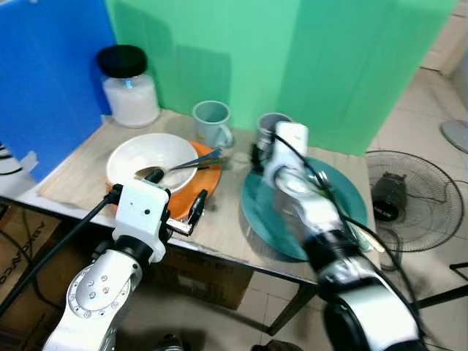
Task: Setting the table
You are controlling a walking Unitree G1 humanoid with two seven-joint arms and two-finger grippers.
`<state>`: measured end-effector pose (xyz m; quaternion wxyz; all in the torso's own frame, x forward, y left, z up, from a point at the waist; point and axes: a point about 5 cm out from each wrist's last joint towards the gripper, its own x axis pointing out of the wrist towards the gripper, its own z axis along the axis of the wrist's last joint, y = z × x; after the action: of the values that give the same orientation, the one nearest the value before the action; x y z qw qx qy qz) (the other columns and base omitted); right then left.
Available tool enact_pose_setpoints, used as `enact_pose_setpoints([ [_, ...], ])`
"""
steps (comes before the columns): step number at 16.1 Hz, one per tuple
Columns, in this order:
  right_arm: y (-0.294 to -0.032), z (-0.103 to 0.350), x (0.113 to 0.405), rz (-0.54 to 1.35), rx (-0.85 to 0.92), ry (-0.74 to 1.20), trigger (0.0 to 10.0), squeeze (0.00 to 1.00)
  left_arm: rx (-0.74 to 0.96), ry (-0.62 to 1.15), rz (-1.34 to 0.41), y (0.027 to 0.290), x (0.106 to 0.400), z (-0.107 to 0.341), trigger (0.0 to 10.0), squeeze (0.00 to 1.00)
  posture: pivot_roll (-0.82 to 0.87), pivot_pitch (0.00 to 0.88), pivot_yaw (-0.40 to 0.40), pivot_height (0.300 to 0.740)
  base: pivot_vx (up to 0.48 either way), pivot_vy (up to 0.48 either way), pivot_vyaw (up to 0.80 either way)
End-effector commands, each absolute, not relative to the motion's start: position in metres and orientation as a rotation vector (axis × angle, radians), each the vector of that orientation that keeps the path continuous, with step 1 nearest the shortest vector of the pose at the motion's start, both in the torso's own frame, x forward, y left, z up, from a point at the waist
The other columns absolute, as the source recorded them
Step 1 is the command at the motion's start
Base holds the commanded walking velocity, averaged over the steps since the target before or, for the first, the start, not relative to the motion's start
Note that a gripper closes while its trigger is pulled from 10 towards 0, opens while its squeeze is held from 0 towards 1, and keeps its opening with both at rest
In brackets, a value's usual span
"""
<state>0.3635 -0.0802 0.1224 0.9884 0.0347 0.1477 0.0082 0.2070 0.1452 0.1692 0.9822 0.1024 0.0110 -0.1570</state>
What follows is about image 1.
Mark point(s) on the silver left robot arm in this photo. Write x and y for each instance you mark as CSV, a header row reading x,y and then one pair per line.
x,y
102,292

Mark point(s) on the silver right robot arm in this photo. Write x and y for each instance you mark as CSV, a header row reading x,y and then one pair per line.
x,y
365,307

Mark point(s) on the white bowl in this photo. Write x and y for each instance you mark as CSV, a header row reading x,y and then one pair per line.
x,y
150,153

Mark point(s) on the orange plate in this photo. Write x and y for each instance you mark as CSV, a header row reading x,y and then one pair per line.
x,y
197,183

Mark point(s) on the grey mug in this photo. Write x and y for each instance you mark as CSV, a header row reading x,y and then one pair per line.
x,y
265,123

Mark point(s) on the metal spoon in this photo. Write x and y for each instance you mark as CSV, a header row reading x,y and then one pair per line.
x,y
191,162

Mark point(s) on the teal plate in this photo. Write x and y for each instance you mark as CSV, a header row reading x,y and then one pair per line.
x,y
267,212

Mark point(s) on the pale blue mug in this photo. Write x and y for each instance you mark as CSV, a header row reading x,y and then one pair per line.
x,y
210,121

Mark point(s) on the plain brown cardboard box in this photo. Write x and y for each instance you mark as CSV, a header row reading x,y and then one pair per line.
x,y
205,281

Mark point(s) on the glass jar with black lid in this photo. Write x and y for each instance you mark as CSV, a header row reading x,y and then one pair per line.
x,y
130,99

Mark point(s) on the green backdrop board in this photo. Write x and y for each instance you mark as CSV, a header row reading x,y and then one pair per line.
x,y
292,58

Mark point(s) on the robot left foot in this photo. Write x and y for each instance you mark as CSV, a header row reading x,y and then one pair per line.
x,y
170,344

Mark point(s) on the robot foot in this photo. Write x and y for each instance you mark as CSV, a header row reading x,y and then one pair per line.
x,y
276,346
170,344

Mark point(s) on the grey round fan base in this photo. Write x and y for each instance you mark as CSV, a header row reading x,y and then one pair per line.
x,y
456,135

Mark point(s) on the black table leg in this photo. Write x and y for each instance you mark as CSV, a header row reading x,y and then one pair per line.
x,y
292,307

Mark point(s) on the black floor fan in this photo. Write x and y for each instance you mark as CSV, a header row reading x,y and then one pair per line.
x,y
391,201

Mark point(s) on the large printed cardboard box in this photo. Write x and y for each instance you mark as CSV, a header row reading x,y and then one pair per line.
x,y
29,248

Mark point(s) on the blue backdrop board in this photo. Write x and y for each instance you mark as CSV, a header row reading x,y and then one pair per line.
x,y
47,73

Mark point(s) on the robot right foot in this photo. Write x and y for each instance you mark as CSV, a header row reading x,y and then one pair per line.
x,y
276,346

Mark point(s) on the black stand legs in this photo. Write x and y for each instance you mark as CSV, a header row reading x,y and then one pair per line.
x,y
442,296

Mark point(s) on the white panelled door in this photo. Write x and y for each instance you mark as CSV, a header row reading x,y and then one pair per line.
x,y
446,36

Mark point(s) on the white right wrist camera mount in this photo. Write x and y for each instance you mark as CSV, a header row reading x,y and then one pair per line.
x,y
291,146

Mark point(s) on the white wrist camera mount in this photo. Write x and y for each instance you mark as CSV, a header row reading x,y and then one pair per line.
x,y
291,146
140,212

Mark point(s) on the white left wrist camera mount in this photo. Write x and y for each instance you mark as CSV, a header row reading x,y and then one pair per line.
x,y
140,212

